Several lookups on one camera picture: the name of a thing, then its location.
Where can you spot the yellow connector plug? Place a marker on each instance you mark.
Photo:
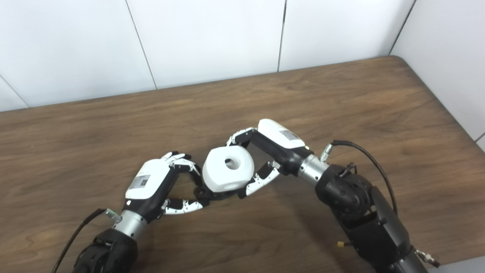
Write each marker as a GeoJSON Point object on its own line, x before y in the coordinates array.
{"type": "Point", "coordinates": [341, 244]}

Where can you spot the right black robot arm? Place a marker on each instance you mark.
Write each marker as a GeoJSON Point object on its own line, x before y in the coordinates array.
{"type": "Point", "coordinates": [363, 212]}

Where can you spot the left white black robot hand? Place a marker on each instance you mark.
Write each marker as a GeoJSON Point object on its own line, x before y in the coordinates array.
{"type": "Point", "coordinates": [151, 185]}

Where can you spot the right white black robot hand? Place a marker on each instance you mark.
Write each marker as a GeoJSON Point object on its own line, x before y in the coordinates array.
{"type": "Point", "coordinates": [282, 142]}

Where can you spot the round white piece with holes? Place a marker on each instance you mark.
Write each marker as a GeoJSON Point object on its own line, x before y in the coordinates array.
{"type": "Point", "coordinates": [218, 176]}

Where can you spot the black flanged holder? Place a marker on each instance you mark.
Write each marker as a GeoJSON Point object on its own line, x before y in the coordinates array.
{"type": "Point", "coordinates": [206, 193]}

